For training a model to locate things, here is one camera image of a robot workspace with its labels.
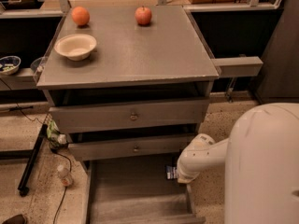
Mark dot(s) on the grey middle drawer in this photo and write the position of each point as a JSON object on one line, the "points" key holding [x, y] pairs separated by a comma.
{"points": [[97, 147]]}

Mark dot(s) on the clear plastic bottle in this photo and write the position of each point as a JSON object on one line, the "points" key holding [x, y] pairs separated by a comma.
{"points": [[65, 176]]}

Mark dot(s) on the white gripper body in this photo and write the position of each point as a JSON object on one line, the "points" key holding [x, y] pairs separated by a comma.
{"points": [[187, 168]]}

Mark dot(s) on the grey bottom drawer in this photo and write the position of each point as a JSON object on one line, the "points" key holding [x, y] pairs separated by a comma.
{"points": [[138, 190]]}

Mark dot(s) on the clear plastic container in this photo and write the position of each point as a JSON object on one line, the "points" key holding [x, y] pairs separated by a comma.
{"points": [[37, 66]]}

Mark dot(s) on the dark blue rxbar wrapper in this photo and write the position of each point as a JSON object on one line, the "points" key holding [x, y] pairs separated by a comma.
{"points": [[171, 172]]}

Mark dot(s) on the green white bottle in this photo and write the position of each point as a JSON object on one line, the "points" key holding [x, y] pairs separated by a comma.
{"points": [[55, 137]]}

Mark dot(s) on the blue patterned bowl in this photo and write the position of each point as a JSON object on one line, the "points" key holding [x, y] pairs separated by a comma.
{"points": [[9, 65]]}

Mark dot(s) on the grey top drawer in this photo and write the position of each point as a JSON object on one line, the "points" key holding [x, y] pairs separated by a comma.
{"points": [[116, 116]]}

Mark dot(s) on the red apple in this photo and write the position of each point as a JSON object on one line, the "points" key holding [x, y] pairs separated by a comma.
{"points": [[143, 15]]}

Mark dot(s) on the brass top drawer knob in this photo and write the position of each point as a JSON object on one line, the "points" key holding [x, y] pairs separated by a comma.
{"points": [[133, 116]]}

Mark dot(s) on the grey drawer cabinet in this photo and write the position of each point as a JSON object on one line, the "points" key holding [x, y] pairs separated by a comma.
{"points": [[165, 60]]}

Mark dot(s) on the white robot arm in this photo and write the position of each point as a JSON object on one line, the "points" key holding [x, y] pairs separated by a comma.
{"points": [[261, 158]]}

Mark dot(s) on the white bowl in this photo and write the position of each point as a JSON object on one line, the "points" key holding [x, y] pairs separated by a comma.
{"points": [[76, 47]]}

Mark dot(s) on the black stand leg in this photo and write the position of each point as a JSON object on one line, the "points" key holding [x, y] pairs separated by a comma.
{"points": [[22, 188]]}

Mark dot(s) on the dark shoe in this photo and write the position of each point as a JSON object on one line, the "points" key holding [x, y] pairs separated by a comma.
{"points": [[18, 219]]}

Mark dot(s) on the grey drawer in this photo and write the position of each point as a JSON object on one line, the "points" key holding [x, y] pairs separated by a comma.
{"points": [[97, 147], [116, 116], [138, 190]]}

